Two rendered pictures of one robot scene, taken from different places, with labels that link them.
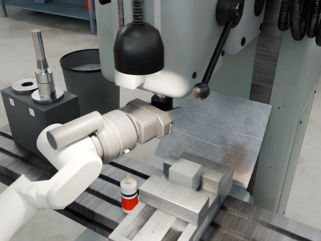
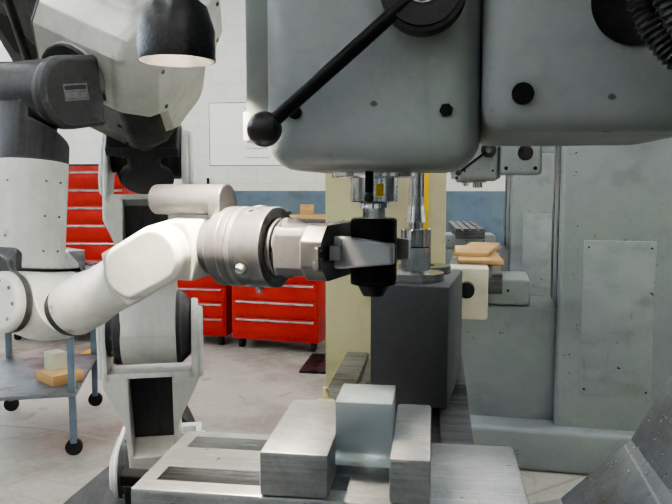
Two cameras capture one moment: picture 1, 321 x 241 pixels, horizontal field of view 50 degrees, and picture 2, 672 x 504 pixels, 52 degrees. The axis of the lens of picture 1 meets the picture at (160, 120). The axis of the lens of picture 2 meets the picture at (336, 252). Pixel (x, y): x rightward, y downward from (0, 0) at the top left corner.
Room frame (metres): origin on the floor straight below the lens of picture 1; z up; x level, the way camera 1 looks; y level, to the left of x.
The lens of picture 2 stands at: (0.35, -0.64, 1.30)
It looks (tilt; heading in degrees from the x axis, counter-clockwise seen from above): 6 degrees down; 67
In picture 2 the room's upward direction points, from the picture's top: straight up
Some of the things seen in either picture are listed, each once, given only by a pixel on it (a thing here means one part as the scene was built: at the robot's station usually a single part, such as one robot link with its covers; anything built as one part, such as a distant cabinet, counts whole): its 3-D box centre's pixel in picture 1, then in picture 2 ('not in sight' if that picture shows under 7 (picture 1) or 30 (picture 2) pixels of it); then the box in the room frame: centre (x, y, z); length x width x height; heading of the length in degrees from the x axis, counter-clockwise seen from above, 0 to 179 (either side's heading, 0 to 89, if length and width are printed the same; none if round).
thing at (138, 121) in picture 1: (130, 127); (293, 250); (0.59, 0.06, 1.23); 0.13 x 0.12 x 0.10; 44
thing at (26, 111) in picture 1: (43, 117); (419, 327); (0.92, 0.36, 1.06); 0.22 x 0.12 x 0.20; 52
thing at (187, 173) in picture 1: (185, 177); (366, 423); (0.62, -0.06, 1.07); 0.06 x 0.05 x 0.06; 60
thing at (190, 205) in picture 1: (173, 198); (308, 443); (0.58, -0.03, 1.05); 0.15 x 0.06 x 0.04; 60
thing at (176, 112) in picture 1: (172, 116); (361, 253); (0.63, -0.02, 1.23); 0.06 x 0.02 x 0.03; 134
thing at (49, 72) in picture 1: (43, 72); (415, 231); (0.89, 0.32, 1.22); 0.05 x 0.05 x 0.01
